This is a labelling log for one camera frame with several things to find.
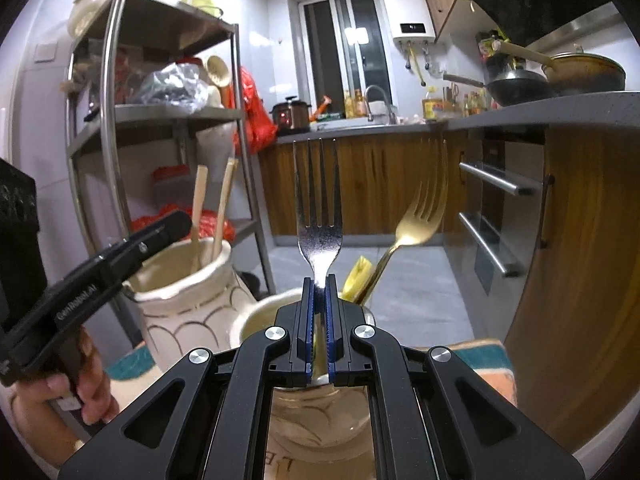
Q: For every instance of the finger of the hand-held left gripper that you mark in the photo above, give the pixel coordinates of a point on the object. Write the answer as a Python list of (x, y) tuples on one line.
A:
[(167, 227), (135, 255)]

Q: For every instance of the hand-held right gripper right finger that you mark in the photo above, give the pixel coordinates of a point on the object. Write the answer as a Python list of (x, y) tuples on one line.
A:
[(395, 410)]

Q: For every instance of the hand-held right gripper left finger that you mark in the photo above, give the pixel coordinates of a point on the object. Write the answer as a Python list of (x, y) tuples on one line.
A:
[(250, 410)]

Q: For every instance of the wooden chopstick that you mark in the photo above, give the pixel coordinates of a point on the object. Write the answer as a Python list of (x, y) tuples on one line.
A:
[(199, 220), (224, 210)]

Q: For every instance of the white floral ceramic utensil holder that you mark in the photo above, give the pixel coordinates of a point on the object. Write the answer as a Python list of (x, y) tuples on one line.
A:
[(185, 310)]

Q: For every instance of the silver fork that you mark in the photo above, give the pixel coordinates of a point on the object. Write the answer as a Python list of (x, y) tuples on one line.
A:
[(320, 245)]

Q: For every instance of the gold fork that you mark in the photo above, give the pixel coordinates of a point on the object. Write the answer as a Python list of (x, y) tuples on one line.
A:
[(415, 225)]

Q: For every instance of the person's left hand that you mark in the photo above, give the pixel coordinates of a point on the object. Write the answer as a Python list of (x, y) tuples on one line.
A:
[(95, 385)]

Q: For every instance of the red lid plastic container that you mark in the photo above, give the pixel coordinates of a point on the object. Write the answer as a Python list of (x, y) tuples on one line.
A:
[(170, 190)]

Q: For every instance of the printed teal and peach cloth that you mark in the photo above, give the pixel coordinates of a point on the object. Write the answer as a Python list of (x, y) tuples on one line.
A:
[(480, 360)]

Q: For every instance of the metal shelf rack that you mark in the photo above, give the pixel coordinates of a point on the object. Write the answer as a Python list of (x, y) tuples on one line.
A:
[(107, 125)]

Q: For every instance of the silver plastic bag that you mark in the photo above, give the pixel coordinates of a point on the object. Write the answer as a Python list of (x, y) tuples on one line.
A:
[(172, 87)]

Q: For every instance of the hanging red plastic bag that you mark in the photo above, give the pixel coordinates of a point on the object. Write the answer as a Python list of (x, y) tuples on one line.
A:
[(255, 115)]

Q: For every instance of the wooden ladle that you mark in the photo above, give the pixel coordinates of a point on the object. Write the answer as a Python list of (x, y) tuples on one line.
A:
[(219, 70)]

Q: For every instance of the dark red rice cooker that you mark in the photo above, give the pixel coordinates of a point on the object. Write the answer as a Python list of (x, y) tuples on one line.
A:
[(291, 115)]

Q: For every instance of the group of seasoning bottles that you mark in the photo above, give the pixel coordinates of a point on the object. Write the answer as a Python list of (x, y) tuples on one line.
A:
[(356, 104)]

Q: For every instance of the large white bowl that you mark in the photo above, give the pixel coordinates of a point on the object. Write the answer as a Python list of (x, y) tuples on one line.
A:
[(92, 10)]

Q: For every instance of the sliding window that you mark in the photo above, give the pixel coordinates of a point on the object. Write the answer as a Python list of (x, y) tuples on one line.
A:
[(345, 55)]

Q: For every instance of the steel sink faucet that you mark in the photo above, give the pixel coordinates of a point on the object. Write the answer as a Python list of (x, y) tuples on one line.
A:
[(380, 100)]

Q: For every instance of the wooden kitchen base cabinet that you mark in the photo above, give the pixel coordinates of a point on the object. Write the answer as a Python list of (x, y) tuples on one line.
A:
[(575, 235)]

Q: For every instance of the yellow cooking oil bottle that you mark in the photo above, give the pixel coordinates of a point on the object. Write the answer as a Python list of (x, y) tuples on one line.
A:
[(432, 107)]

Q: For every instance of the white water heater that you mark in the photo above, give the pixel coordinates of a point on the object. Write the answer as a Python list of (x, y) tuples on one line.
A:
[(407, 12)]

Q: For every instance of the black frying pan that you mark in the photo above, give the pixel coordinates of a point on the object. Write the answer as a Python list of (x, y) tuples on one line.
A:
[(520, 87)]

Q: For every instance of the orange pot with lid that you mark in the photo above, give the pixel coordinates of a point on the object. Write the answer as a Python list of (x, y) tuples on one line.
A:
[(590, 72)]

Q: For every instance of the white wall switch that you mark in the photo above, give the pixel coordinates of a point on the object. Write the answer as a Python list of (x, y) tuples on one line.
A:
[(46, 52)]

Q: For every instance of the wooden wall cabinet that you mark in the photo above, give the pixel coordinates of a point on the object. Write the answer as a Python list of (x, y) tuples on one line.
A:
[(440, 0)]

